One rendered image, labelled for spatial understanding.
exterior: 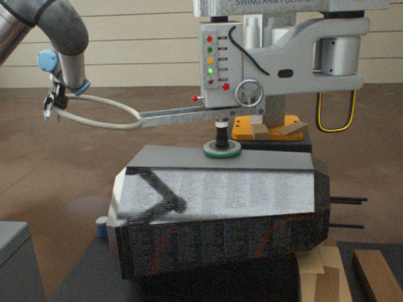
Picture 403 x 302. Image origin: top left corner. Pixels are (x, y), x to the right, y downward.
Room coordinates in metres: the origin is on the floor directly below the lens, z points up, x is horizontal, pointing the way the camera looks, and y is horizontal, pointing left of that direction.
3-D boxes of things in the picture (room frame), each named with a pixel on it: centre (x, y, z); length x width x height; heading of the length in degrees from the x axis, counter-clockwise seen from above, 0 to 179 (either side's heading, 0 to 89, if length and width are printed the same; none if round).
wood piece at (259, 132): (2.43, -0.40, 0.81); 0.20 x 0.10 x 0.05; 178
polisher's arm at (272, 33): (2.49, -0.58, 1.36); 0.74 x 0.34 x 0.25; 26
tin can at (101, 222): (2.47, 0.77, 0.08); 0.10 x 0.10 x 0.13
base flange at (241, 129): (2.67, -0.50, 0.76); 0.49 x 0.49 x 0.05; 80
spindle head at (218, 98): (2.03, -0.20, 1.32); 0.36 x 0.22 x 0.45; 96
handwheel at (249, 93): (1.91, -0.25, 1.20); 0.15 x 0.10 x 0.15; 96
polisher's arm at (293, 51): (2.04, -0.51, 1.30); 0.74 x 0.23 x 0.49; 96
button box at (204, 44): (1.90, -0.06, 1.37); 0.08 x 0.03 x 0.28; 96
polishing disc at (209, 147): (2.02, -0.12, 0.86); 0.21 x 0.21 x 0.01
